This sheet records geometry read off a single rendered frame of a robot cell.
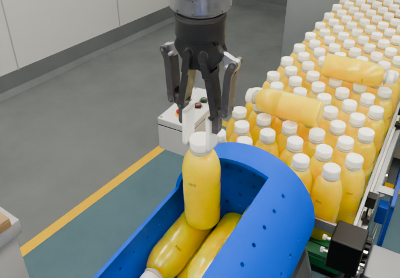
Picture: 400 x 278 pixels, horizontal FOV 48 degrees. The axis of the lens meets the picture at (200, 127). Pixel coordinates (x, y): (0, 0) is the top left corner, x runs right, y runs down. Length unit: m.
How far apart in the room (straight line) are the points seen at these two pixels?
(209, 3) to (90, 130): 2.63
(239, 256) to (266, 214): 0.10
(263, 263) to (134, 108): 2.75
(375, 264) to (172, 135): 0.60
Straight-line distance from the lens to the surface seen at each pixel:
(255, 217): 0.74
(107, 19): 4.38
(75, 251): 2.37
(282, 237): 0.77
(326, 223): 1.10
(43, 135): 3.23
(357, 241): 1.04
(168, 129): 1.19
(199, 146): 0.75
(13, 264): 1.19
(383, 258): 1.23
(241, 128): 1.14
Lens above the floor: 1.73
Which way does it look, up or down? 34 degrees down
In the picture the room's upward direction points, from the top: straight up
